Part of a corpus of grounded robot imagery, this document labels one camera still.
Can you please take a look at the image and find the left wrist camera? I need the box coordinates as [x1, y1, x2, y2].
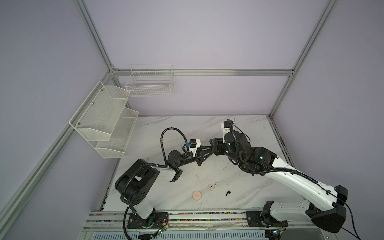
[184, 139, 201, 157]

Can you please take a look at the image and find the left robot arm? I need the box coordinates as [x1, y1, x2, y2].
[115, 127, 213, 228]

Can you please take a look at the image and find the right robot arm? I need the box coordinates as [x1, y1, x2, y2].
[210, 119, 352, 237]

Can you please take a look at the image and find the white mesh shelf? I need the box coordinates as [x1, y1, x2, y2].
[96, 108, 139, 159]
[69, 82, 130, 142]

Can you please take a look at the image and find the upper white mesh shelf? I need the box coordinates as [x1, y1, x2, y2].
[69, 82, 130, 142]

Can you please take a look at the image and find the white wire basket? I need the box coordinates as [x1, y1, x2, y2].
[126, 65, 174, 97]

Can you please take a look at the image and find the aluminium frame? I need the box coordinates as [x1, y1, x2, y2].
[1, 1, 338, 238]

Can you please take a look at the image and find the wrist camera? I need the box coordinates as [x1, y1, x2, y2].
[221, 120, 233, 139]
[184, 139, 201, 157]

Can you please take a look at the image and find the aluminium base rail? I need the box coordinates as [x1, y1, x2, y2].
[80, 207, 334, 240]

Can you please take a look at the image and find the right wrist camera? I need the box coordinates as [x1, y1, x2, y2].
[221, 120, 233, 139]

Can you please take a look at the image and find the lower white mesh shelf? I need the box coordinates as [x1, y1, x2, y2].
[96, 108, 139, 159]

